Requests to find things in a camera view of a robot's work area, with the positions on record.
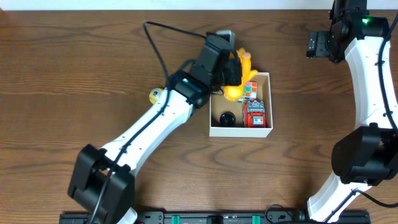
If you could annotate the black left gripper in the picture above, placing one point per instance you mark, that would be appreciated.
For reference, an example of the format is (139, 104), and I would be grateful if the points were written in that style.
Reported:
(233, 72)

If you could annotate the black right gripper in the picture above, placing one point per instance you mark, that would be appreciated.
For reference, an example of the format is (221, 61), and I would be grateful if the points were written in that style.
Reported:
(318, 45)

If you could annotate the orange dinosaur toy figure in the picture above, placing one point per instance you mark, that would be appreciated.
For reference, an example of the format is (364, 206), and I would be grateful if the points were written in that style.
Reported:
(233, 92)

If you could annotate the multicoloured puzzle cube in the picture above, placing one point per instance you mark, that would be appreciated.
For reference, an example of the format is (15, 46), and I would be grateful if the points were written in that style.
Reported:
(249, 93)

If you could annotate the black round lid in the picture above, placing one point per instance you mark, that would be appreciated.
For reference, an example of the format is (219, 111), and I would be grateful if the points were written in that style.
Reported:
(227, 119)

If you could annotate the yellow one-eyed ball toy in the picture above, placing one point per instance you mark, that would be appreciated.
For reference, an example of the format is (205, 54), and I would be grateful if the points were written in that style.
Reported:
(155, 94)

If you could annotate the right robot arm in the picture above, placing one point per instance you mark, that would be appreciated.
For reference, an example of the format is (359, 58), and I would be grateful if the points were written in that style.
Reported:
(367, 156)

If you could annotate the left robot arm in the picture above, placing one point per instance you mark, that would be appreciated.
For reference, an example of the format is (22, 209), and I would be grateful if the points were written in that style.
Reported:
(103, 179)

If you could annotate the white cardboard box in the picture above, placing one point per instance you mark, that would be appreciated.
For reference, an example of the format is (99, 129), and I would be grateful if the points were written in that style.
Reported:
(220, 105)

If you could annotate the black mounting rail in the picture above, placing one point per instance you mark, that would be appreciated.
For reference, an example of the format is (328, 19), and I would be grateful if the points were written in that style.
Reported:
(272, 216)

